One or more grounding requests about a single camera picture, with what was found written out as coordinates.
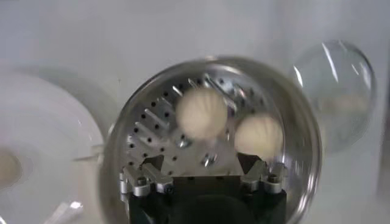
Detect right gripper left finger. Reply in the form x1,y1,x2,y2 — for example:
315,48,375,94
119,154,175,198

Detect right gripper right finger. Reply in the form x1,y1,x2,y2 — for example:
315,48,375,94
237,152,289,195

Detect white steamed baozi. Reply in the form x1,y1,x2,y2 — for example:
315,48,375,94
175,87,229,141
233,114,284,161

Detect round glass lid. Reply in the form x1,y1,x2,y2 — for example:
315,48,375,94
289,39,377,153

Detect stainless steel steamer basket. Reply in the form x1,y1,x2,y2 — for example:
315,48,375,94
73,55,324,224

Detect white round plate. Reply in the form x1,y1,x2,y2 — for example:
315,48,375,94
0,69,106,224

